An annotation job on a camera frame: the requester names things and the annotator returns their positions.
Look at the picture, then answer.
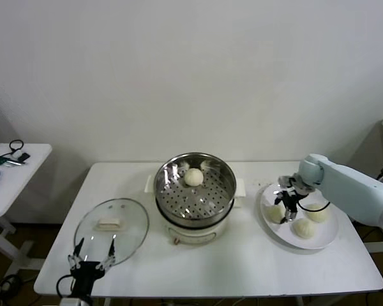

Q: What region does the round white plate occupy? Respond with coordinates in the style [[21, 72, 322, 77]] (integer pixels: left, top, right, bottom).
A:
[[257, 182, 340, 250]]

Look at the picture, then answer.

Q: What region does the white side table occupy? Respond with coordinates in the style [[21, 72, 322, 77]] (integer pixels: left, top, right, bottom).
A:
[[0, 143, 54, 278]]

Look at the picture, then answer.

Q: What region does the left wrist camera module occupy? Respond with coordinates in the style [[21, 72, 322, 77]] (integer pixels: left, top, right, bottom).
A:
[[60, 296, 84, 306]]

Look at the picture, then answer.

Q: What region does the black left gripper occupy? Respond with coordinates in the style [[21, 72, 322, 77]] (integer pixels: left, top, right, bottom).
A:
[[67, 237, 117, 298]]

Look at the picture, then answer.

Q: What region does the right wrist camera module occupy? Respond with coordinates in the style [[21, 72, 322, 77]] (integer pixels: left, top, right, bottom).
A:
[[276, 174, 297, 192]]

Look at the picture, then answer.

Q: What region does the perforated stainless steamer basket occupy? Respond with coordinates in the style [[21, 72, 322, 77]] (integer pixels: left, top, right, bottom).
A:
[[145, 152, 246, 230]]

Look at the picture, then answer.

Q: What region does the white steamed baozi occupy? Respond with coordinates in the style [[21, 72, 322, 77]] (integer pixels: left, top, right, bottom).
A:
[[292, 218, 317, 240], [265, 205, 287, 224], [183, 168, 204, 187], [306, 203, 329, 223]]

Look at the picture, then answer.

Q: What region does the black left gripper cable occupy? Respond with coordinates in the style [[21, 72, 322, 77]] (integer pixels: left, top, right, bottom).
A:
[[56, 274, 76, 299]]

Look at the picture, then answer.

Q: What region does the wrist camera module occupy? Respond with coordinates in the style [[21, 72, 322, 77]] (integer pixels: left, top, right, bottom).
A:
[[60, 296, 84, 306], [276, 174, 297, 192]]

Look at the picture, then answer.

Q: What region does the black floor cable coil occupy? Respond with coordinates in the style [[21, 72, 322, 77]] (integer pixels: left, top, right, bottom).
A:
[[0, 273, 24, 300]]

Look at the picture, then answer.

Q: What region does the white electric cooker base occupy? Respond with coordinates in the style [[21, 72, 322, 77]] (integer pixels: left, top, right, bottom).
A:
[[155, 194, 243, 247]]

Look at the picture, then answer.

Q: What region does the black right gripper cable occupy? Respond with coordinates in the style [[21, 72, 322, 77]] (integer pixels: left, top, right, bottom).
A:
[[296, 191, 332, 213]]

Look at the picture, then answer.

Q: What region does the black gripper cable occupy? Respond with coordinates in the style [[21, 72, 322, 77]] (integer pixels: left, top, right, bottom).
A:
[[296, 191, 332, 213], [56, 274, 76, 299]]

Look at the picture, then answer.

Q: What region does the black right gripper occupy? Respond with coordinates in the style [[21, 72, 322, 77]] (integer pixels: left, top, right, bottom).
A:
[[273, 187, 300, 224]]

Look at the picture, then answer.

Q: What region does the round glass pot lid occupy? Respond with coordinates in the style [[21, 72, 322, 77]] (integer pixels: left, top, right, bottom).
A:
[[73, 198, 150, 268]]

